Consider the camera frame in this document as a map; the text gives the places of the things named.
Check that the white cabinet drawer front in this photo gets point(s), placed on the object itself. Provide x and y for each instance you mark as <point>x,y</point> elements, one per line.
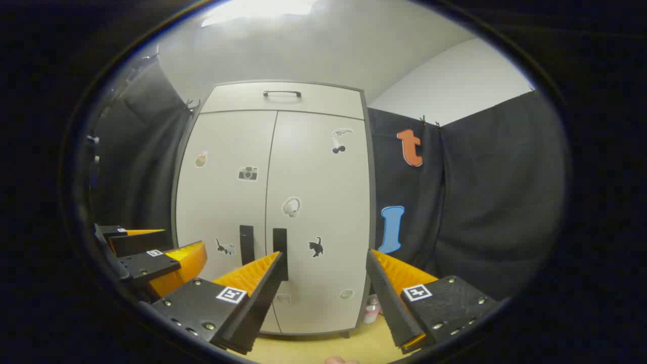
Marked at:
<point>237,98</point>

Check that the white double-door shoe cabinet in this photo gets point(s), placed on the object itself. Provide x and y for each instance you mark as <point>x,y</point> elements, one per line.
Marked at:
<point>372,212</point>

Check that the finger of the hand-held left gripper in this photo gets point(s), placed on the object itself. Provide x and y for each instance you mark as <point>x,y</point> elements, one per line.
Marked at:
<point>141,242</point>
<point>146,265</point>

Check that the white cabinet door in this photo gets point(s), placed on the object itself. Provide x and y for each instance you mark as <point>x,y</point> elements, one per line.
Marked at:
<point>323,202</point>
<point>217,202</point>

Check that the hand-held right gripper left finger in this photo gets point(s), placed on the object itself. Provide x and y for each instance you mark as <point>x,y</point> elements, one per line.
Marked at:
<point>258,308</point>

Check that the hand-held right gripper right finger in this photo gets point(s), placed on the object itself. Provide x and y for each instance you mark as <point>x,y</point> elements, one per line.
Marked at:
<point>391,308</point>

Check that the watermelon slice toy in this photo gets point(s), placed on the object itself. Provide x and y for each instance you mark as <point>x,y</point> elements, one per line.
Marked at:
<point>371,311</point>

